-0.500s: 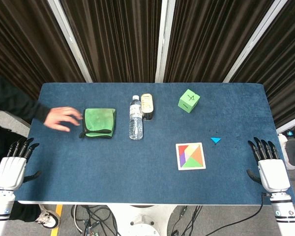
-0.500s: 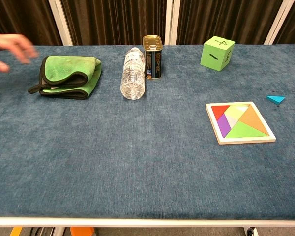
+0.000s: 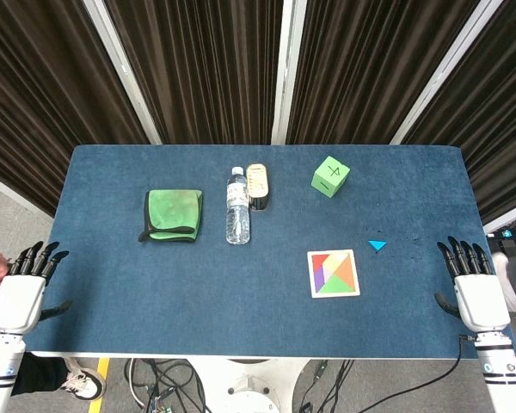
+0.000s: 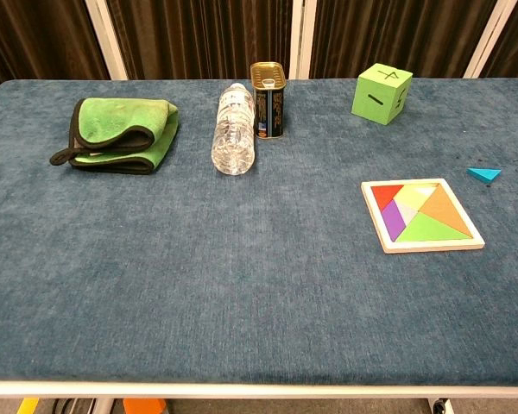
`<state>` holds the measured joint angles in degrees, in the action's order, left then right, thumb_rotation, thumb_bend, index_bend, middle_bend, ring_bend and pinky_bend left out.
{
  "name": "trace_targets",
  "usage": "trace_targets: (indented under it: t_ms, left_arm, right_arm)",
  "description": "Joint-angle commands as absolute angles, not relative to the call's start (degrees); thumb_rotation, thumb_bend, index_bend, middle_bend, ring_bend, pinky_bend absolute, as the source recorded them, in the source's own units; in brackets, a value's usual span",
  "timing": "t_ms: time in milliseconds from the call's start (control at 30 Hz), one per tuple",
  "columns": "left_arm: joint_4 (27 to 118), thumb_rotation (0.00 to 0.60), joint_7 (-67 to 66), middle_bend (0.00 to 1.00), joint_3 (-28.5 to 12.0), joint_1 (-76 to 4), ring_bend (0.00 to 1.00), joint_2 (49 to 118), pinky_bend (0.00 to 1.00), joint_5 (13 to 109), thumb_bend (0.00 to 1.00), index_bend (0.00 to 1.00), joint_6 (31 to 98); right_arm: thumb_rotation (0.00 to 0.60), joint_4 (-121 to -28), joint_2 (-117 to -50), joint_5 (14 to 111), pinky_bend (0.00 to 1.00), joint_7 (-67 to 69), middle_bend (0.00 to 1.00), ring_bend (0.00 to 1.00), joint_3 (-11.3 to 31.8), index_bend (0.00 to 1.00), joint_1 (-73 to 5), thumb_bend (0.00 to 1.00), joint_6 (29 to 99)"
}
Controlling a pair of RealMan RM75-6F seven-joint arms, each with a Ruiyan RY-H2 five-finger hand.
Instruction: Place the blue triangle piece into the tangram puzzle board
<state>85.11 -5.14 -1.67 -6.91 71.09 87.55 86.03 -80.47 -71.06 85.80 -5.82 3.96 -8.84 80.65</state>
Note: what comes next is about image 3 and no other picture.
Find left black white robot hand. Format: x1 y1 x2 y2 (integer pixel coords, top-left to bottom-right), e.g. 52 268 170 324
0 240 73 335

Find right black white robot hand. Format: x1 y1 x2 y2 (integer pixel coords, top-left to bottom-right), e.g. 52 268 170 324
433 235 512 333

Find plain white shoe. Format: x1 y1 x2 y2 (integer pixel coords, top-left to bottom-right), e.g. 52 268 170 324
492 251 516 314

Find dark trouser leg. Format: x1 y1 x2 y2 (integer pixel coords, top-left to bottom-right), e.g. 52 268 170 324
9 355 69 397

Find white sneaker with laces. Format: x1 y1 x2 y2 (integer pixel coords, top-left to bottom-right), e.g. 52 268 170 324
61 359 108 402

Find yellow floor tape strip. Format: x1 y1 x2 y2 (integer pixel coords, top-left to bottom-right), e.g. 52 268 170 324
87 357 112 413

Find dark brown curtain panel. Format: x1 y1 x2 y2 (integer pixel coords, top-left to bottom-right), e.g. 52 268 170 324
286 0 481 145
0 0 150 219
105 0 283 145
402 0 516 225

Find wooden tangram tray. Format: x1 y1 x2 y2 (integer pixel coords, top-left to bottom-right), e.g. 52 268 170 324
306 248 361 299

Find folded green microfibre cloth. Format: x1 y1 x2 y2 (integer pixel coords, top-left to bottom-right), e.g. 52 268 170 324
138 188 204 243

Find blue fabric table cover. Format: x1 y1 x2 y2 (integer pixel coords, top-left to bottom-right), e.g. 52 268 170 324
24 144 516 361

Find green foam number cube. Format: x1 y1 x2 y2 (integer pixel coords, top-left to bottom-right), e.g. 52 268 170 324
310 155 352 199

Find clear plastic water bottle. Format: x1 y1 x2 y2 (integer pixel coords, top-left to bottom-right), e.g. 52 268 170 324
225 166 251 246

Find black gold rectangular tin can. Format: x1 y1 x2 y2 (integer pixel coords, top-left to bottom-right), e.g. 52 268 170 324
245 162 271 211

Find black cable with plug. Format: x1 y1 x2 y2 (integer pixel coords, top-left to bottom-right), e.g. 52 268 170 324
367 334 478 413

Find white plastic bar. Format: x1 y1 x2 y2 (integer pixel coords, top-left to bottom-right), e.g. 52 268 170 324
482 209 516 234

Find tangled black floor cables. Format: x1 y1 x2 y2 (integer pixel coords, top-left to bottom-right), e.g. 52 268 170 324
298 359 354 413
127 359 212 413

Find beige wooden table leg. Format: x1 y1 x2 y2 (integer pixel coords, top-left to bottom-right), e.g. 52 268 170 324
390 0 507 145
270 0 307 145
83 0 163 145

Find white table pedestal base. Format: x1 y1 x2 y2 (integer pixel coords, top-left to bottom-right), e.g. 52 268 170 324
187 359 311 413

